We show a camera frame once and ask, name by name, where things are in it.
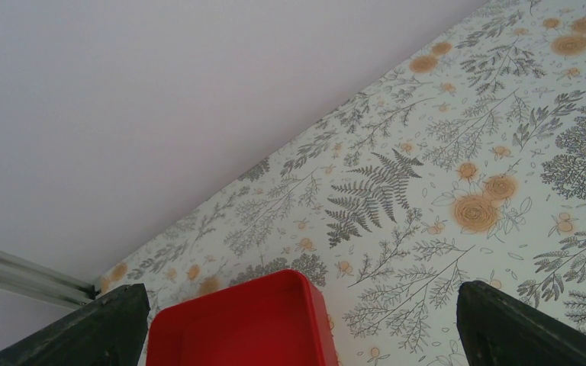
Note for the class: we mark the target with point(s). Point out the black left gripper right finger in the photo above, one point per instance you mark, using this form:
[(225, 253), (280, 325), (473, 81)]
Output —
[(497, 329)]

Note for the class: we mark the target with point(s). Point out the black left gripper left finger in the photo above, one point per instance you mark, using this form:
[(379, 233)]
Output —
[(108, 331)]

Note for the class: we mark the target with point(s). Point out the red plastic tray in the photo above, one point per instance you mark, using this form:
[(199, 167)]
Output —
[(278, 319)]

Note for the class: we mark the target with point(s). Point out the floral table mat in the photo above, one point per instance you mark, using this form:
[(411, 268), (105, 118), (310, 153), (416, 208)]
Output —
[(465, 162)]

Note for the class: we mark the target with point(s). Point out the aluminium corner post left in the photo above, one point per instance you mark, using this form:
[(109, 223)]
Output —
[(20, 276)]

